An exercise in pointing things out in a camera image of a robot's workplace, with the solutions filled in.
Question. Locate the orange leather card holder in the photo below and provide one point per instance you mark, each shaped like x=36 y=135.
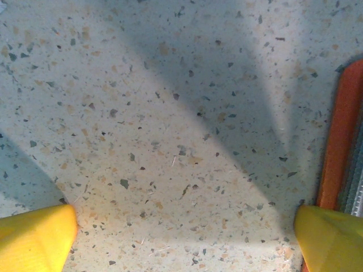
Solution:
x=337 y=141

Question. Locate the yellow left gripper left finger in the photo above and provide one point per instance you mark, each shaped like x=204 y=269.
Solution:
x=31 y=243

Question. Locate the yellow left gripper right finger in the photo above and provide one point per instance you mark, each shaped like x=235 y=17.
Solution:
x=331 y=243

